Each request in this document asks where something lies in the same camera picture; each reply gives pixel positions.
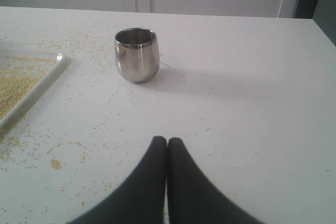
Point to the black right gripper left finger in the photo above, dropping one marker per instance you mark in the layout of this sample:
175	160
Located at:
141	197

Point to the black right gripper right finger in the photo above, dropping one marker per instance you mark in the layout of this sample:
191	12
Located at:
192	198

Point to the stainless steel cup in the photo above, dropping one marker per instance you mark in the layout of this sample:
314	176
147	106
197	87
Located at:
137	54

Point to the yellow granular grain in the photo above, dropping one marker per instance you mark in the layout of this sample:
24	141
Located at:
18	77

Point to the white square plastic tray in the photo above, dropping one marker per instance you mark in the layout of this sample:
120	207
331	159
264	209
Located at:
20	109

